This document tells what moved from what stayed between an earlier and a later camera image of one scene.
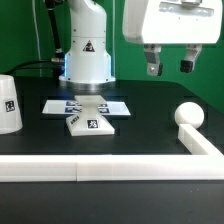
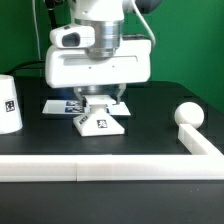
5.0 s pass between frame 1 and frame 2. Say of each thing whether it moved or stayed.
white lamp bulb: stayed
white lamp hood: stayed
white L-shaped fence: stayed
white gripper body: moved
